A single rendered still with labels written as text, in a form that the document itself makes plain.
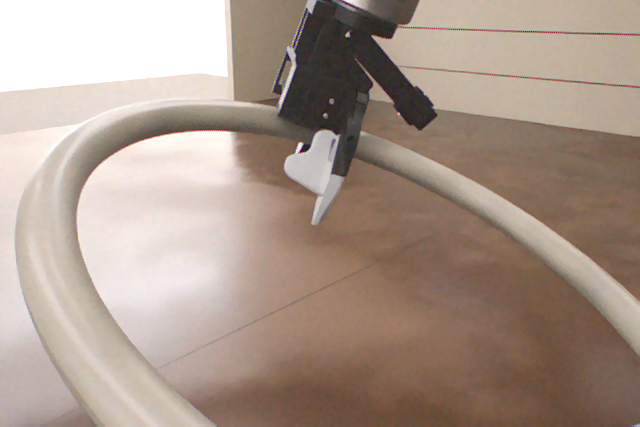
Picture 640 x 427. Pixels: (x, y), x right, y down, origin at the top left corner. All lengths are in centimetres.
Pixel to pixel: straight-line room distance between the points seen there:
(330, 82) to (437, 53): 738
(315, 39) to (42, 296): 38
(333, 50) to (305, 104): 6
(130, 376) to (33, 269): 8
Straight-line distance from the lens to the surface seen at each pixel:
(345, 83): 58
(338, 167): 58
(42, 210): 35
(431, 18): 799
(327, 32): 58
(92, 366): 27
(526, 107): 742
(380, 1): 56
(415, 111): 62
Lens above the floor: 139
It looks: 18 degrees down
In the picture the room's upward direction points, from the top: straight up
